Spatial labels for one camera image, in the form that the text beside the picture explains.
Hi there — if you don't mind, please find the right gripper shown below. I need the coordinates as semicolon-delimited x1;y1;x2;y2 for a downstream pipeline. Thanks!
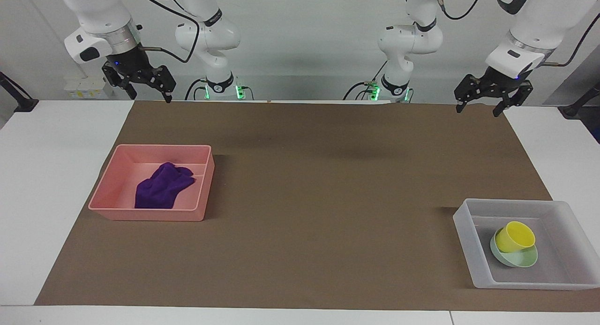
102;45;177;103

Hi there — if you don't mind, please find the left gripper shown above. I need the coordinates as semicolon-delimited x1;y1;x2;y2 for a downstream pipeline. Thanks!
453;64;534;118

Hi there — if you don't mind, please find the white box with yellow labels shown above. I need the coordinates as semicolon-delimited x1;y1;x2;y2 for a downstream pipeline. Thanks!
64;77;116;99

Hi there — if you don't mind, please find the black stand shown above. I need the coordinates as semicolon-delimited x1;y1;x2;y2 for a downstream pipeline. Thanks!
557;81;600;120
0;71;39;113

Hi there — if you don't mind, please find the purple cloth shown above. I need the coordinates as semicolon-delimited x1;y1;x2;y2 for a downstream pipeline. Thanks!
134;162;196;210

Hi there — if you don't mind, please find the pink plastic bin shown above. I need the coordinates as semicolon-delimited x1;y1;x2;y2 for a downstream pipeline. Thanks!
88;144;216;222

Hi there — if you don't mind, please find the translucent grey plastic bin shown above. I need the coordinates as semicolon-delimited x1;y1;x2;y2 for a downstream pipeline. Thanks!
452;198;600;290

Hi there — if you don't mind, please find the yellow plastic cup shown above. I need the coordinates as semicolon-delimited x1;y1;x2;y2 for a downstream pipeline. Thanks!
495;221;536;253

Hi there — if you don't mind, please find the light green plastic bowl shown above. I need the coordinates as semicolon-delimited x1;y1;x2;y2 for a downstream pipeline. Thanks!
490;231;539;268

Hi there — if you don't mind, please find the black cable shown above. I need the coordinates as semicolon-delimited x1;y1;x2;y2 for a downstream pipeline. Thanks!
434;0;487;21
184;78;207;101
544;13;600;67
342;62;389;101
139;0;201;64

